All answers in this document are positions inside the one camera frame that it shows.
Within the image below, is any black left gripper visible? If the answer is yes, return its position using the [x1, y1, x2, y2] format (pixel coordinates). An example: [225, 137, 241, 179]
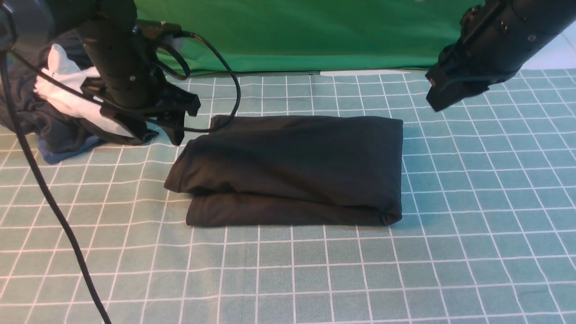
[81, 76, 200, 146]

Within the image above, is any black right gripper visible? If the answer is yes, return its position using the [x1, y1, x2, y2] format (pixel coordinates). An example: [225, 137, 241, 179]
[425, 43, 518, 112]

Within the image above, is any dark gray long-sleeve shirt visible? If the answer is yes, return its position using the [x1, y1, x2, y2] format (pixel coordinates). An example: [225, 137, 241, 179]
[164, 115, 403, 227]

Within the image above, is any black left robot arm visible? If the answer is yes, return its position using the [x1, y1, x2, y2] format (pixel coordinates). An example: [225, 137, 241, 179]
[1, 0, 200, 146]

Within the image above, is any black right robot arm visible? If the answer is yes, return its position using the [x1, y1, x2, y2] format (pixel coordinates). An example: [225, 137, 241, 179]
[425, 0, 576, 112]

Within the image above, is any white crumpled garment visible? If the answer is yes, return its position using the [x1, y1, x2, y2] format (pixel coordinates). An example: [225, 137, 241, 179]
[34, 44, 134, 138]

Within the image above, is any blue garment under pile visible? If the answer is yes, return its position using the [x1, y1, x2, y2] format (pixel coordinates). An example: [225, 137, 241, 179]
[38, 135, 106, 165]

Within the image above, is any dark gray crumpled garment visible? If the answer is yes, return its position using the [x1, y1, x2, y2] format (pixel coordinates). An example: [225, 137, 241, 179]
[8, 31, 158, 153]

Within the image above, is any green backdrop cloth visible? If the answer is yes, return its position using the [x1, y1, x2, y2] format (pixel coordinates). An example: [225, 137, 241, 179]
[135, 0, 481, 72]

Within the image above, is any green grid cutting mat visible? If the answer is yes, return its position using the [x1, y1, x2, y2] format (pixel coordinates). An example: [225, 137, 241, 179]
[28, 69, 576, 324]

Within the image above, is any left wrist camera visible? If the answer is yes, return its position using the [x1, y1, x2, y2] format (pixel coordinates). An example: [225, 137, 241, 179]
[135, 19, 189, 50]

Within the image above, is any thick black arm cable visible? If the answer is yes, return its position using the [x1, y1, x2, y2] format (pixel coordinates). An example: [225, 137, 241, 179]
[0, 49, 113, 324]

